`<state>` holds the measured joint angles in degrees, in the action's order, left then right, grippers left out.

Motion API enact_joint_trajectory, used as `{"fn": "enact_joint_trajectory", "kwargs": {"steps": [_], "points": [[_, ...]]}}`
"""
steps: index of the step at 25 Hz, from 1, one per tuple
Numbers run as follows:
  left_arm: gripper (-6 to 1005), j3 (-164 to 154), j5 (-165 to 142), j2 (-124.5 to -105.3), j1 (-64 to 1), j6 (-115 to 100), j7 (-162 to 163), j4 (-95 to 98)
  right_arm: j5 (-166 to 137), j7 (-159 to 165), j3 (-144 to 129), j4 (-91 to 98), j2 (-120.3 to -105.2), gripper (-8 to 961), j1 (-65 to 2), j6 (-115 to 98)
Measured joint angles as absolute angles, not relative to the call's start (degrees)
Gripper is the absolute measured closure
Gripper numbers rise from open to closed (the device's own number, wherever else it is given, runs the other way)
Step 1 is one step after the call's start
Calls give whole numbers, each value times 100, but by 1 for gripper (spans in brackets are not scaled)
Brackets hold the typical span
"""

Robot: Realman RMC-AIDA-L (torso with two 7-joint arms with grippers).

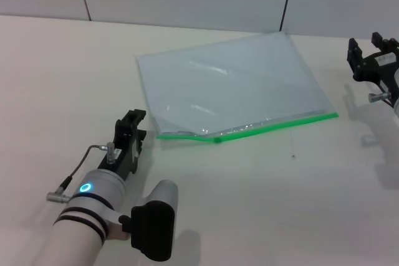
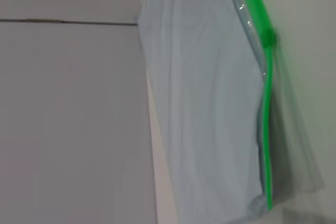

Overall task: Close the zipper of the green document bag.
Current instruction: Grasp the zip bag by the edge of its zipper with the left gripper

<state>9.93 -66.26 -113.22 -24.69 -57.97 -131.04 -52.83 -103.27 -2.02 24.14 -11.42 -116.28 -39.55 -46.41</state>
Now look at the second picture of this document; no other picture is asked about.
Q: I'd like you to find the transparent document bag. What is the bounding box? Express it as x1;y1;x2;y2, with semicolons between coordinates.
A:
136;0;325;224

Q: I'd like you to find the green zipper slider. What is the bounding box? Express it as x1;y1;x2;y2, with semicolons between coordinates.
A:
261;27;280;49

